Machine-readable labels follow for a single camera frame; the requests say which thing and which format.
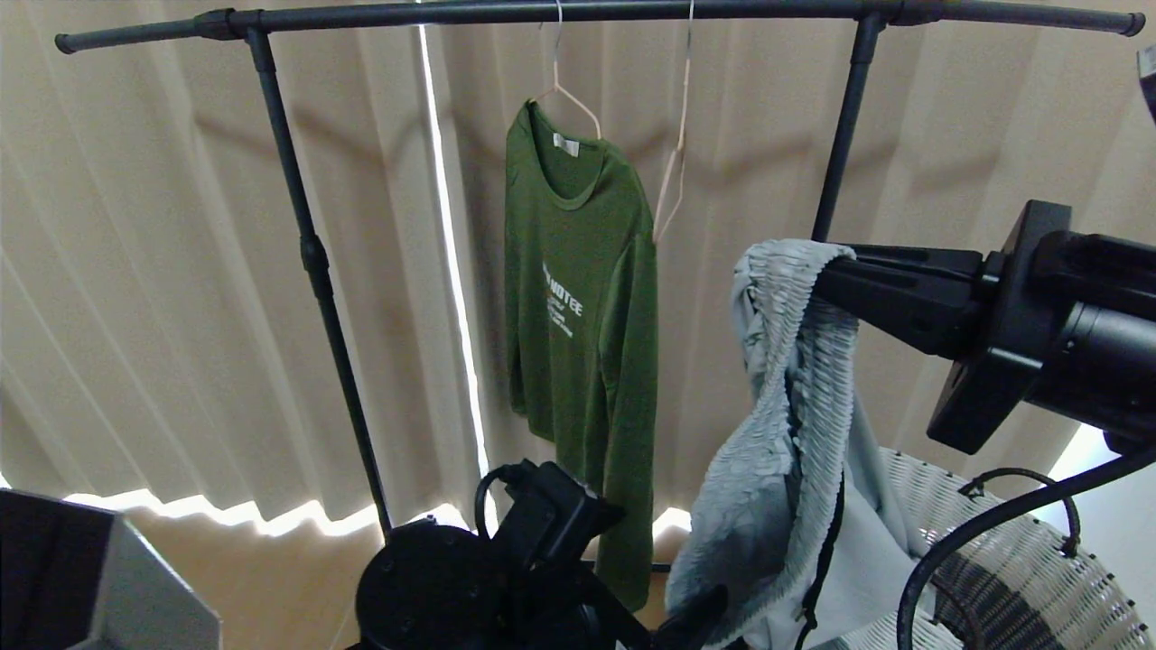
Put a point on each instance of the beige curtain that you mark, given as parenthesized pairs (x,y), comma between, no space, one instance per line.
(135,271)

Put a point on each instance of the pale grey shorts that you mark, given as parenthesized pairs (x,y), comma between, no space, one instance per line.
(750,506)

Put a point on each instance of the black clothes rack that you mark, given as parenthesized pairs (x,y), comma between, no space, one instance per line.
(542,13)

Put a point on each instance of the white laundry basket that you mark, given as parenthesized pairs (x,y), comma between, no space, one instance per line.
(1020,578)

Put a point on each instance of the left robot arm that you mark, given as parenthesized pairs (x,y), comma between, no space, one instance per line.
(424,587)

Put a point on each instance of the pink clothes hanger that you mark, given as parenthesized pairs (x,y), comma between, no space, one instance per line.
(582,115)
(685,81)

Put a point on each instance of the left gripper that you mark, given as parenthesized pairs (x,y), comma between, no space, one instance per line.
(569,623)

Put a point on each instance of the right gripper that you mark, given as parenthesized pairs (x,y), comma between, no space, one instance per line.
(1020,325)

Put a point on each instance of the green printed shirt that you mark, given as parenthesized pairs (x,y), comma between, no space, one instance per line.
(587,379)

